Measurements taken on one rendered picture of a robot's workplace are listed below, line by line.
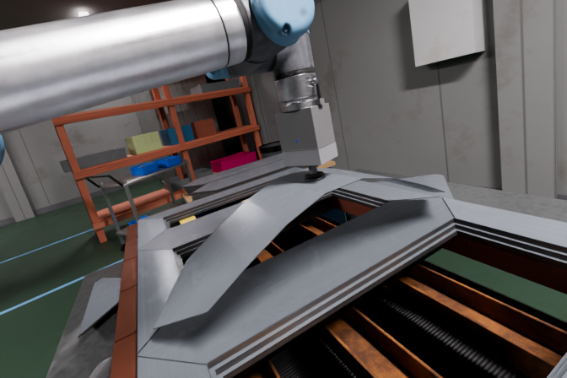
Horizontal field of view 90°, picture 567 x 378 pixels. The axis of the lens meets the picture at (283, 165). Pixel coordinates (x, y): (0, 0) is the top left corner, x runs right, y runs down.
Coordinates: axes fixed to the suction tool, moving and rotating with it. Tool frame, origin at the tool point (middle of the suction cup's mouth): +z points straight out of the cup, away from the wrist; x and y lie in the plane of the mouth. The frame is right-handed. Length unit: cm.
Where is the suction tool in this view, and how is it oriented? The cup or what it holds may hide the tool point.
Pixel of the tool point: (315, 184)
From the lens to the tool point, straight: 56.1
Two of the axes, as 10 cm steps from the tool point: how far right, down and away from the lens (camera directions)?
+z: 2.1, 9.6, 2.1
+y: -7.6, 0.2, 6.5
